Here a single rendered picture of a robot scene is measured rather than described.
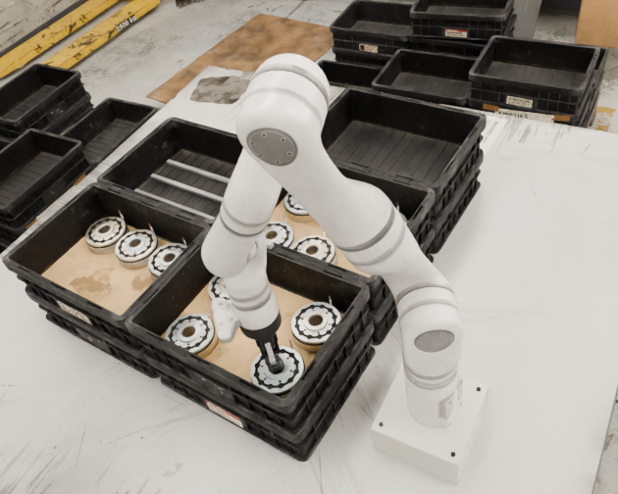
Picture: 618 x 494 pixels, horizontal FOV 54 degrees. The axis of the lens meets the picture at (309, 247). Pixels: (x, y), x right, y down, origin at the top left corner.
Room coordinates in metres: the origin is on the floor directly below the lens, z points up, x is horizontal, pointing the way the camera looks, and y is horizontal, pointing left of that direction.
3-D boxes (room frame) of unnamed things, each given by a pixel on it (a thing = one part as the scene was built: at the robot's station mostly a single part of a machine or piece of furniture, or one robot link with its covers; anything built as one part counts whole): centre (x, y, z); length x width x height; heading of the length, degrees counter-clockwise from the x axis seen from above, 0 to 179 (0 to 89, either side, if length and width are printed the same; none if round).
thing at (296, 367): (0.64, 0.11, 0.88); 0.10 x 0.10 x 0.01
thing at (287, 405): (0.77, 0.14, 0.92); 0.40 x 0.30 x 0.02; 49
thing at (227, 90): (1.98, 0.20, 0.71); 0.22 x 0.19 x 0.01; 53
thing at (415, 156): (1.22, -0.25, 0.87); 0.40 x 0.30 x 0.11; 49
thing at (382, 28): (2.71, -0.55, 0.31); 0.40 x 0.30 x 0.34; 53
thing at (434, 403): (0.56, -0.16, 0.87); 0.09 x 0.09 x 0.17; 47
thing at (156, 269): (1.01, 0.32, 0.86); 0.10 x 0.10 x 0.01
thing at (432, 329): (0.55, -0.16, 1.03); 0.09 x 0.09 x 0.17; 84
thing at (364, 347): (0.77, 0.14, 0.76); 0.40 x 0.30 x 0.12; 49
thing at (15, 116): (2.50, 1.06, 0.37); 0.40 x 0.30 x 0.45; 143
